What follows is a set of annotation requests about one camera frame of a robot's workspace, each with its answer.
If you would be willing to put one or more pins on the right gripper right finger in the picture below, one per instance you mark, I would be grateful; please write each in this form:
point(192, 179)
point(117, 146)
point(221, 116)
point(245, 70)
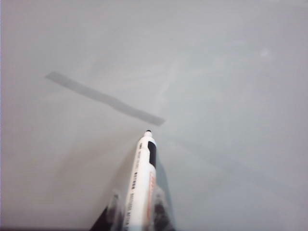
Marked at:
point(163, 209)

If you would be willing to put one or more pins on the large pale glass whiteboard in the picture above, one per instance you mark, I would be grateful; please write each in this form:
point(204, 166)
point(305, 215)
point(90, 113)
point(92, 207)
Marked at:
point(216, 72)

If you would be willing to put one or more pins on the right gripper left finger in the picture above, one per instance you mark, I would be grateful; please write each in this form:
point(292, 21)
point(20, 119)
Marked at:
point(111, 214)

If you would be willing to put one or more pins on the white whiteboard marker pen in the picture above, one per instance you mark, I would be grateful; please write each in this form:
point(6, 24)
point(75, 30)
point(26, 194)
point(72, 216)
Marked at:
point(142, 180)

